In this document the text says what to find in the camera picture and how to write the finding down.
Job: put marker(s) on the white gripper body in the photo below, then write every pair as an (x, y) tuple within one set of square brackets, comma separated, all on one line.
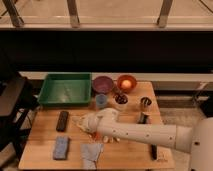
[(89, 123)]

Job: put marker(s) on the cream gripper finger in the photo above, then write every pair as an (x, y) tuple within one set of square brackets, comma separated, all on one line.
[(76, 118), (79, 126)]

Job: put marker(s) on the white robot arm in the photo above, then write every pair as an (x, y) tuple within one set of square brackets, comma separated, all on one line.
[(197, 140)]

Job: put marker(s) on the blue plastic cup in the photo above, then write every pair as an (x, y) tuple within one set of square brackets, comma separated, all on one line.
[(101, 101)]

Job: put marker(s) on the white cup with dark contents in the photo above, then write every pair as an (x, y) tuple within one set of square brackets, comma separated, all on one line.
[(120, 100)]

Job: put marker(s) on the metal cup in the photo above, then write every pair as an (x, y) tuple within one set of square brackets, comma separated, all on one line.
[(145, 102)]

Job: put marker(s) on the black remote control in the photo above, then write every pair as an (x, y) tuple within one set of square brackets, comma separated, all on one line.
[(62, 121)]

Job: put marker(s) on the orange carrot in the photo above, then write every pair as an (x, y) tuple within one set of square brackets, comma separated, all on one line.
[(95, 136)]

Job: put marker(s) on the grey cloth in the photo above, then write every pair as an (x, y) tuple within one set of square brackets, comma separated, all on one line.
[(90, 154)]

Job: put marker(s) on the blue sponge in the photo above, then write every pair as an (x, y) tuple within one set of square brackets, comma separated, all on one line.
[(61, 148)]

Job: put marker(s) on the green plastic tray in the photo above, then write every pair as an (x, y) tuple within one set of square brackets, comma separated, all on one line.
[(66, 90)]

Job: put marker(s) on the purple bowl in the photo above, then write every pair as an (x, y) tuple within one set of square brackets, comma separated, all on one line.
[(102, 84)]

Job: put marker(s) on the orange ball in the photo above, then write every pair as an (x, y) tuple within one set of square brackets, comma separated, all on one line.
[(126, 84)]

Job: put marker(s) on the small black metal clip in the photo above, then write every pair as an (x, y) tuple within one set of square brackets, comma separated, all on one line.
[(143, 118)]

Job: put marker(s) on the orange bowl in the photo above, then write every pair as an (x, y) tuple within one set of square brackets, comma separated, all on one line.
[(126, 77)]

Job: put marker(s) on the black side stand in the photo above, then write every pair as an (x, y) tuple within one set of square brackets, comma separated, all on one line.
[(15, 102)]

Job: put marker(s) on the black handled knife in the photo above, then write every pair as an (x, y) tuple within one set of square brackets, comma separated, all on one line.
[(154, 152)]

